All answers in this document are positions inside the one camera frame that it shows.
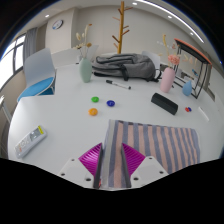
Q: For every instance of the green vase with dried flowers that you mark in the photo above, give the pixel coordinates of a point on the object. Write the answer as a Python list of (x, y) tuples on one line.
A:
[(85, 70)]

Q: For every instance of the plain white chair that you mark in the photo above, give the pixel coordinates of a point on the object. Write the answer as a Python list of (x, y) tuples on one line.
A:
[(152, 58)]

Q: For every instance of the small red magnet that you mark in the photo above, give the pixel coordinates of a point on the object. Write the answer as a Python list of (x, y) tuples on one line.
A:
[(187, 109)]

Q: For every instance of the white chair with blue cushion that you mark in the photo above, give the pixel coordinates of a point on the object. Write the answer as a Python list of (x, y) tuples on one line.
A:
[(36, 86)]

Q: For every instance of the grey backpack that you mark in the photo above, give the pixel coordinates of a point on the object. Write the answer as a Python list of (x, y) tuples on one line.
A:
[(128, 65)]

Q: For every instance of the striped towel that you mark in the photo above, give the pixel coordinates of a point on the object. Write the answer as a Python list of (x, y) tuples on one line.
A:
[(156, 143)]

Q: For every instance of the ceiling light strip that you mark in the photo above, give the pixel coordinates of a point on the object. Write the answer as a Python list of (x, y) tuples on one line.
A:
[(173, 16)]

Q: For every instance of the round ceiling spotlights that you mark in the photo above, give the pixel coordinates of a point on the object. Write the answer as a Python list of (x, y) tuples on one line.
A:
[(169, 16)]

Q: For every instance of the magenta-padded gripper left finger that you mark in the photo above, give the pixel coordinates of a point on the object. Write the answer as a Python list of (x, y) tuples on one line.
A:
[(90, 160)]

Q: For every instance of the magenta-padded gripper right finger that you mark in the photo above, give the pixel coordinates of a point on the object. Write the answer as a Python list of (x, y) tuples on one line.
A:
[(133, 160)]

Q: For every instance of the grey curtain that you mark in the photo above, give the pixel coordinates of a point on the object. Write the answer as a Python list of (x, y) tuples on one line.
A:
[(30, 46)]

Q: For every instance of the black marker pen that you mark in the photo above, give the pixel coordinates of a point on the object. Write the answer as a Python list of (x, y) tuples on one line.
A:
[(118, 84)]

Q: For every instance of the white remote control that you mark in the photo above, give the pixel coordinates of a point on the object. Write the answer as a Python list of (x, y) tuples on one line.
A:
[(30, 141)]

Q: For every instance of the round wall clock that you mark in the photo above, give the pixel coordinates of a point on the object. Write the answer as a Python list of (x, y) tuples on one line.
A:
[(57, 24)]

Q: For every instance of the green round magnet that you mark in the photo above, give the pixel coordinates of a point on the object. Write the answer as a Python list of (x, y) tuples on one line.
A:
[(95, 99)]

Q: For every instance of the black-framed orange-top side table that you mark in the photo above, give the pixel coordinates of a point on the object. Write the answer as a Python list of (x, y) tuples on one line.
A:
[(193, 50)]

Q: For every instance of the wooden coat rack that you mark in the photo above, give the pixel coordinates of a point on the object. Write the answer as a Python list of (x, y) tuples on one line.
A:
[(121, 30)]

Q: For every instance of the black oblong case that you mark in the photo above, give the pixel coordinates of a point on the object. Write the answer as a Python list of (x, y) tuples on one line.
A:
[(164, 103)]

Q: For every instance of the large blue round magnet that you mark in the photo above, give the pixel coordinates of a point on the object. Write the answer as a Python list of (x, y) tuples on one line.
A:
[(110, 103)]

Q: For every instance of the pink vase with flowers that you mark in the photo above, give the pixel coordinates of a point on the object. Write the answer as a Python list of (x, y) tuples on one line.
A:
[(167, 80)]

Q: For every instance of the orange round magnet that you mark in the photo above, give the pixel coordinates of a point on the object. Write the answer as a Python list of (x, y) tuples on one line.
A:
[(93, 111)]

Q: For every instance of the window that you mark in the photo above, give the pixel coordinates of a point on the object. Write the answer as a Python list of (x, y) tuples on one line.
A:
[(8, 61)]

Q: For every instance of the small blue magnet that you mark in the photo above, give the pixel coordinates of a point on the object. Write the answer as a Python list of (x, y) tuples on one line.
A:
[(190, 109)]

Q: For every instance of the blue vase with stems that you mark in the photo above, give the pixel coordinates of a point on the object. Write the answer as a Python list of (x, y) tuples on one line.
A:
[(187, 88)]

